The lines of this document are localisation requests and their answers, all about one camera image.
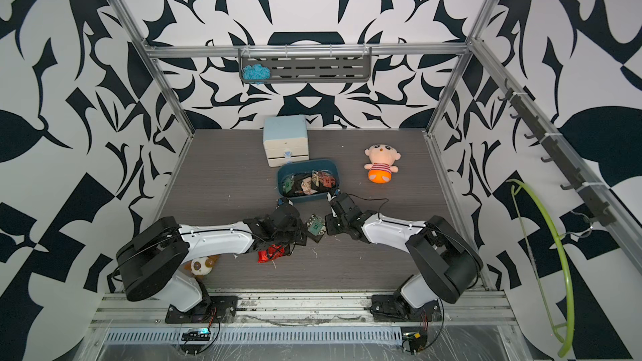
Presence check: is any black tea red label bag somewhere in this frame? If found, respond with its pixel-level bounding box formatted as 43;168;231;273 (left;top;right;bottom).
319;171;336;189

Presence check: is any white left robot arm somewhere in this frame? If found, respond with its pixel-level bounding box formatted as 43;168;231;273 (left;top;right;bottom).
115;202;307;313

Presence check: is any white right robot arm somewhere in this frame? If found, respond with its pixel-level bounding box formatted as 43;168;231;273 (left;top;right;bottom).
325;189;483;312

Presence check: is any teal label tea bag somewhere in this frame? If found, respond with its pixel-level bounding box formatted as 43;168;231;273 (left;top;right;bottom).
281;174;295;197

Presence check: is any beige label floral tea bag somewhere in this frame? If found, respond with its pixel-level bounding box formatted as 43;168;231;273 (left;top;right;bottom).
300;176;318;196

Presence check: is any teal plastic storage box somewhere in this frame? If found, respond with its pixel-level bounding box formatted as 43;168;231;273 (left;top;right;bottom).
277;159;340;202

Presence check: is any blue white drawer box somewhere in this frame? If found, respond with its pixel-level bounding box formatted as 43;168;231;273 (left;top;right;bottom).
262;115;309;167

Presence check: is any black right connector box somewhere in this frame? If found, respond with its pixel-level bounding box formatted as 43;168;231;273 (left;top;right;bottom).
401;332;427;354

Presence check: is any pink plush doll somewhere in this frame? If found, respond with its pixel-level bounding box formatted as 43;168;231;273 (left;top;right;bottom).
364;144;401;184

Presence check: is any brown plush toy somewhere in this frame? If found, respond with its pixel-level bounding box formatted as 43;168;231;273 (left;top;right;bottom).
184;255;220;278

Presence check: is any green led circuit board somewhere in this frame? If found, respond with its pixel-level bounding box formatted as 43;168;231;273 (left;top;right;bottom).
181;329;212;344

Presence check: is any blue crocheted cloth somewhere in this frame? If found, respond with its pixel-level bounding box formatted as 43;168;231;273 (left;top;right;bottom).
242;65;272;85

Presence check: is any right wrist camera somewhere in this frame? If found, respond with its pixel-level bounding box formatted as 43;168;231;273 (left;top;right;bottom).
328;188;342;203

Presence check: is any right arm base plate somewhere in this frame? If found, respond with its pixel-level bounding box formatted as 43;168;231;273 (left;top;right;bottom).
369;294;441;323

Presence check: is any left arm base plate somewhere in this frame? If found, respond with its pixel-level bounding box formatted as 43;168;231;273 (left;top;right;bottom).
165;295;239;324

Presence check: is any grey wall rack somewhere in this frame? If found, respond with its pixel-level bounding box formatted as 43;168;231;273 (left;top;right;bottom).
237;45;373;84

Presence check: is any perforated metal front rail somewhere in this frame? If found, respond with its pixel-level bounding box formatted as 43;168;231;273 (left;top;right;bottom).
104;326;403;345

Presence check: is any black hook rail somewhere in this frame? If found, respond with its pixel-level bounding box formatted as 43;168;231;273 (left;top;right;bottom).
501;80;617;227

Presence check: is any green hose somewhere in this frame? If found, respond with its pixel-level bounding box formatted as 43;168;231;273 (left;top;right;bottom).
506;178;575;359

